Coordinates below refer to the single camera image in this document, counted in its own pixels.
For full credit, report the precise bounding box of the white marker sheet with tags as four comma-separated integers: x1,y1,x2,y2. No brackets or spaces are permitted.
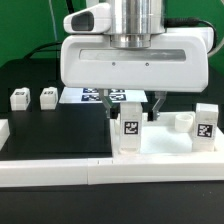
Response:
59,87,147,104

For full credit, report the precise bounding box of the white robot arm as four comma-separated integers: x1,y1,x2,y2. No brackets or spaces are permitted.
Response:
60,0,215,120

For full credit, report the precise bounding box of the thin white cable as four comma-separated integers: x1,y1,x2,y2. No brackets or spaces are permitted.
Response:
48,0,58,42

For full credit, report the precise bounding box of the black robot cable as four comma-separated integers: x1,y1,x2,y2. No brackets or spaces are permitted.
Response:
22,0,76,61

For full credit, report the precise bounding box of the white U-shaped obstacle fence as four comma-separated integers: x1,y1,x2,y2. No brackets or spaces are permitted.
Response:
0,119,224,188

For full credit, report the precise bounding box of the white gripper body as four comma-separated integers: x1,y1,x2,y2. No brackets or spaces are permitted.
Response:
60,3,214,92

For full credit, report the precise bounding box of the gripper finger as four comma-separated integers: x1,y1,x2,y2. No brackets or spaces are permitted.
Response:
99,89,117,119
148,91,167,121

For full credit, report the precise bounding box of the white square tabletop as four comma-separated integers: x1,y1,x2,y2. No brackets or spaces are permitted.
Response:
110,112,224,155

